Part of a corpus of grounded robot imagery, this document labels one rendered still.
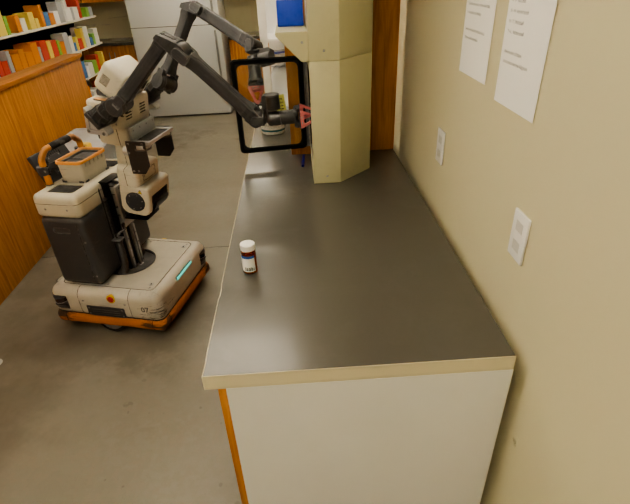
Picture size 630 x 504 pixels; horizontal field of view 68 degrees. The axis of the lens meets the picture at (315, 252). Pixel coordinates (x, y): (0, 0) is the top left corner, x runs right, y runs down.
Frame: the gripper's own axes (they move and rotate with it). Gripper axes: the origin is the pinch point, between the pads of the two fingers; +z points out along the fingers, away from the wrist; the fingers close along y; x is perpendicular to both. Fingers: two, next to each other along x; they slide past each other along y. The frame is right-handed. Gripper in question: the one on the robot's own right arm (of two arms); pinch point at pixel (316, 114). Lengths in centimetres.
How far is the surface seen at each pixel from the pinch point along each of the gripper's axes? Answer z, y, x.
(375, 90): 28.0, 22.6, -2.5
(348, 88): 12.7, -11.0, -11.4
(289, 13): -7.1, 4.5, -37.4
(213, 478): -53, -80, 117
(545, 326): 41, -120, 17
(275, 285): -17, -85, 24
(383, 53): 31.6, 22.5, -17.7
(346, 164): 10.6, -11.8, 18.3
